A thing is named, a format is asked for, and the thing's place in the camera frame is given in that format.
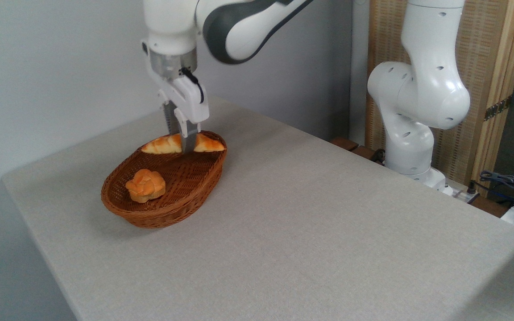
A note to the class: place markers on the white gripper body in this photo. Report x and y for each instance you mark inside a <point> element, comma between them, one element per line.
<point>190,100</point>

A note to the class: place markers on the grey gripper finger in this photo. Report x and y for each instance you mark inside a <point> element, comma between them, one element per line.
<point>188,133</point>
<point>169,118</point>

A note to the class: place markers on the long braided bread loaf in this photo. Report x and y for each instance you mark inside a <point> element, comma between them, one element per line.
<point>163,145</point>

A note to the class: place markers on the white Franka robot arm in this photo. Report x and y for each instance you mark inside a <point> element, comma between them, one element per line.
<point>422,89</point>

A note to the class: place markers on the brown wicker oval basket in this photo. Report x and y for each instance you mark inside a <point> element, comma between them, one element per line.
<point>185,187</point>

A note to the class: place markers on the round knotted bread roll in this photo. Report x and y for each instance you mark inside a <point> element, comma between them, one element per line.
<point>146,185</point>

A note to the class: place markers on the white power strip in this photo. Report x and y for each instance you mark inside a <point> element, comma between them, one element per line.
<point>460,192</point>

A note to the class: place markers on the wooden folding screen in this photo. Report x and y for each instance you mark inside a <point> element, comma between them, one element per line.
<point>484,44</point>

